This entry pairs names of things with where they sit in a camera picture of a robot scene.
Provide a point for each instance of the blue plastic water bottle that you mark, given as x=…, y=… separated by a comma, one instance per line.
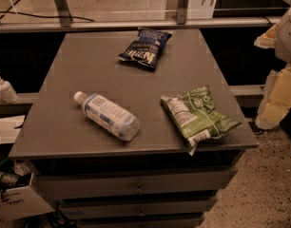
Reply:
x=113, y=118

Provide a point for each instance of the drawer knob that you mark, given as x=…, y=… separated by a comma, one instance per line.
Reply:
x=139, y=189
x=141, y=213

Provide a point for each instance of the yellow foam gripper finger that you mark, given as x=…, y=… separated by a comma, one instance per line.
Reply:
x=267, y=39
x=276, y=101

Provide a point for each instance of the white pump dispenser bottle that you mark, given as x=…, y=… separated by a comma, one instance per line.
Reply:
x=7, y=92

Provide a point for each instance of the white paper sheet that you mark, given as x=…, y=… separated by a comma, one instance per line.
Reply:
x=10, y=128

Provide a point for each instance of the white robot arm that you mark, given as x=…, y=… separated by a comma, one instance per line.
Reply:
x=283, y=39

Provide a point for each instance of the white cardboard box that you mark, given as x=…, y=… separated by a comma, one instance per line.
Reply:
x=23, y=202

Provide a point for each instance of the top drawer knob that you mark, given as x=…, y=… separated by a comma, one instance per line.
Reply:
x=139, y=189

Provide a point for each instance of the blue chip bag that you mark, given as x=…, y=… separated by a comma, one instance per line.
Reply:
x=148, y=46

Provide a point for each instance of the green chip bag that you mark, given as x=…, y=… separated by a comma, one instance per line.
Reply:
x=195, y=116

